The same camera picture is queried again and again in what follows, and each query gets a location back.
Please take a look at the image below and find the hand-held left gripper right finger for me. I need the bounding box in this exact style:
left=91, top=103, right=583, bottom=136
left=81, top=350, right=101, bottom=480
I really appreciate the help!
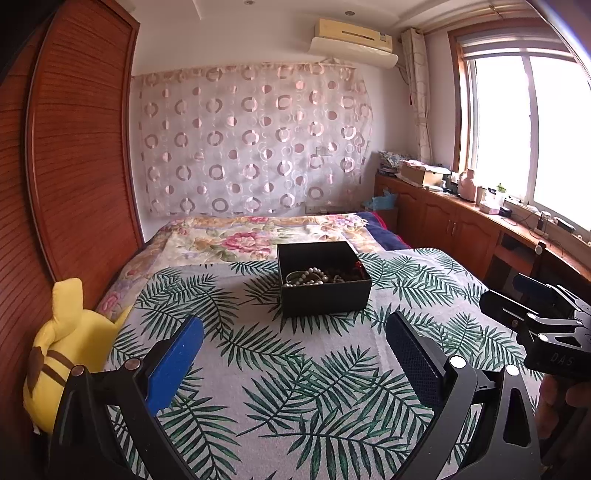
left=385, top=311, right=541, bottom=480

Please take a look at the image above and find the white air conditioner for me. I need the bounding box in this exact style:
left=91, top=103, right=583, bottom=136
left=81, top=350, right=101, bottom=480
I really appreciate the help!
left=309, top=17, right=399, bottom=70

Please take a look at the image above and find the floral blanket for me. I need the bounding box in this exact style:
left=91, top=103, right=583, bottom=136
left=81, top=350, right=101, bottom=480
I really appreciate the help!
left=95, top=212, right=407, bottom=319

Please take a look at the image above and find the pile of papers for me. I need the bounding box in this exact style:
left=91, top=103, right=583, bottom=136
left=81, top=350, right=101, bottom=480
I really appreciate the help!
left=378, top=150, right=411, bottom=175

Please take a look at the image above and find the blue plastic bag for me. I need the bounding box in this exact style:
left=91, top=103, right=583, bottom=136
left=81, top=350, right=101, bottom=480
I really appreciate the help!
left=362, top=193, right=399, bottom=213

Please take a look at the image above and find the black storage box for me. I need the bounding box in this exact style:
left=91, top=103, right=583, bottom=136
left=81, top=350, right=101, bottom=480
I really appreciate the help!
left=276, top=240, right=373, bottom=318

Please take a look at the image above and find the sheer circle pattern curtain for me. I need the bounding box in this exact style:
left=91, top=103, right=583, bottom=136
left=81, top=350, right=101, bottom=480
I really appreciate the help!
left=130, top=62, right=374, bottom=217

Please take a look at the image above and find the dark blue blanket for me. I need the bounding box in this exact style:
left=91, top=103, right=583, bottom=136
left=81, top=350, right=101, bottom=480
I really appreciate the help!
left=358, top=211, right=411, bottom=252

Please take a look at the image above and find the beige window curtain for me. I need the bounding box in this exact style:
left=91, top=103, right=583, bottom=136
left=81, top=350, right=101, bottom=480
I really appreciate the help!
left=399, top=28, right=435, bottom=164

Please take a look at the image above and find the leaf print bedsheet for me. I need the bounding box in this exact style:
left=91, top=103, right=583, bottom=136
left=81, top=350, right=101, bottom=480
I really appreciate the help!
left=104, top=247, right=555, bottom=480

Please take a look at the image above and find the cardboard box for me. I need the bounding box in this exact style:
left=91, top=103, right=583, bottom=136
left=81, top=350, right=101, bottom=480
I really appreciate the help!
left=399, top=161, right=451, bottom=188

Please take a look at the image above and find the person's right hand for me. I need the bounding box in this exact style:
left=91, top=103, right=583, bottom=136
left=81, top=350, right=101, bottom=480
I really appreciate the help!
left=536, top=371, right=591, bottom=444

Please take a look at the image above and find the wooden framed window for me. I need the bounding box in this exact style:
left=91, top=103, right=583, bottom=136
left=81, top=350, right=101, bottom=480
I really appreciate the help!
left=448, top=14, right=591, bottom=241

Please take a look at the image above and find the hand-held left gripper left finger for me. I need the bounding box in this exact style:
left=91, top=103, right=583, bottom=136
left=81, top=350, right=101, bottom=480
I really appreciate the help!
left=48, top=315, right=205, bottom=480

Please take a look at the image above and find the cream bead necklace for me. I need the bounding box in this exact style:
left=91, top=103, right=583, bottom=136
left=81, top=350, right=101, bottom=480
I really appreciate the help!
left=285, top=271, right=329, bottom=288

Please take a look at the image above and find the yellow plush toy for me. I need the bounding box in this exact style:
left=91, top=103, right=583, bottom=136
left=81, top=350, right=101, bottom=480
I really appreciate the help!
left=23, top=277, right=134, bottom=435

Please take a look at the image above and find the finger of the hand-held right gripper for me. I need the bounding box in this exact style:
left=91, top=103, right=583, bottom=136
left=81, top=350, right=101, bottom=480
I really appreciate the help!
left=479, top=291, right=578, bottom=334
left=512, top=273, right=575, bottom=315

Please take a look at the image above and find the wooden cabinet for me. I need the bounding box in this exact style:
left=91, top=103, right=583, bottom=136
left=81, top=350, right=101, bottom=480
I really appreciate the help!
left=374, top=173, right=591, bottom=296

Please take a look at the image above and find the pink kettle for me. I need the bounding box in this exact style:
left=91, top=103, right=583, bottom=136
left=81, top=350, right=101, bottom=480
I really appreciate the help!
left=457, top=168, right=478, bottom=204

